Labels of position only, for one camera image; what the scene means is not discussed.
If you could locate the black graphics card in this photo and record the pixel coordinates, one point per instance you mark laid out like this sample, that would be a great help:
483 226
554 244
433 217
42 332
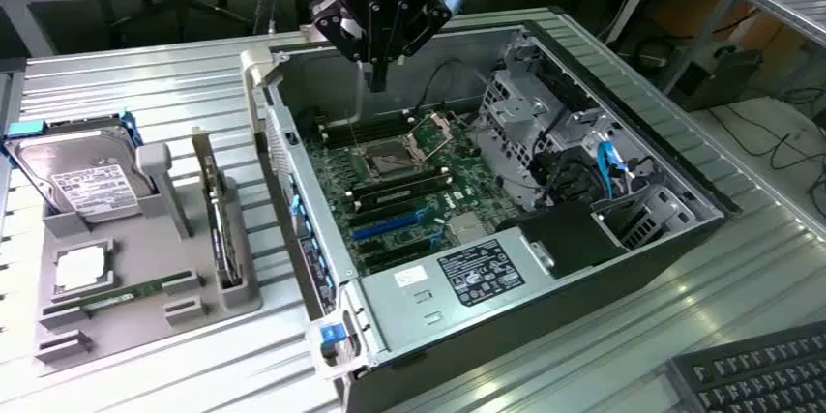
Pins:
219 219

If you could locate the green RAM stick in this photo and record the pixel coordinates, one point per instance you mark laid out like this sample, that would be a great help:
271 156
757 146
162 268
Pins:
130 293

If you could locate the black RAM slot row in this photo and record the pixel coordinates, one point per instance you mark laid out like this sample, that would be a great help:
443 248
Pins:
362 130

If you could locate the blue hard disk carrier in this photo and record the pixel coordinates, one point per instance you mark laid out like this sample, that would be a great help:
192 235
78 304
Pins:
26 131

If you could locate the metal socket cover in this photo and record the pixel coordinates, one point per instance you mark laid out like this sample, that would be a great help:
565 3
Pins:
429 137

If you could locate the green motherboard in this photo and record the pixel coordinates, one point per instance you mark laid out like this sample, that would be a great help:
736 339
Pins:
465 181

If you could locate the silver power supply unit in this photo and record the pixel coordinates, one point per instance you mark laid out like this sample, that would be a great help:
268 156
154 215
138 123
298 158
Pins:
413 306

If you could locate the silver chipset heatsink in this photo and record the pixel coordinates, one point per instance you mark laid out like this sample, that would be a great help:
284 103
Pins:
467 229

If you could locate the silver disk bay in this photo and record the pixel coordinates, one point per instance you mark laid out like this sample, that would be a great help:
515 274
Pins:
645 219

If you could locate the CPU socket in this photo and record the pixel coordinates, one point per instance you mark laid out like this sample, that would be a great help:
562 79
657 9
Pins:
387 161

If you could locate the black keyboard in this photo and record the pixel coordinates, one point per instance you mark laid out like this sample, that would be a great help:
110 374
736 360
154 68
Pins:
761 374

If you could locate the blue expansion slot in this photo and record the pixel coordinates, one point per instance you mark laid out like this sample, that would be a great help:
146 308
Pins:
383 228

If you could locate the metal slat frame table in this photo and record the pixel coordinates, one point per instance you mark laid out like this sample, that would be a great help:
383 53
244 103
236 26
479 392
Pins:
794 2

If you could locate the grey parts rack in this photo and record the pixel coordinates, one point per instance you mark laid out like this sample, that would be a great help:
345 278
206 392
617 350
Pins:
142 248

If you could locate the silver hard disk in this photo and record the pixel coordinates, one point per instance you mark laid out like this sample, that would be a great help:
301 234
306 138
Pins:
84 176

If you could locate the silver drive cage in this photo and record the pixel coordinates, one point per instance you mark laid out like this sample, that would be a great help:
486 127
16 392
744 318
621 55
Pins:
517 113

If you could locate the installed black RAM stick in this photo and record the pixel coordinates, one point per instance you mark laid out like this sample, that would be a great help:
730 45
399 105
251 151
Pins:
401 195

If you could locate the silver CPU chip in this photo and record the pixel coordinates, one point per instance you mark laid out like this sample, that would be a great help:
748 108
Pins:
80 270

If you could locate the blue case latch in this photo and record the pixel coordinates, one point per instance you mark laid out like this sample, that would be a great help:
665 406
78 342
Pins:
331 333

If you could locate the black expansion slot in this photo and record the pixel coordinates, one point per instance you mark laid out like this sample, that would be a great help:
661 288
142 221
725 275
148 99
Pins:
401 259
394 244

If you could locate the open black PC case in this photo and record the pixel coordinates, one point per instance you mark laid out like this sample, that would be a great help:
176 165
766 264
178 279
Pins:
517 306

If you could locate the black plastic air shroud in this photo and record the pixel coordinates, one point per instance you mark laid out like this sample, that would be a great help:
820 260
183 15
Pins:
567 239

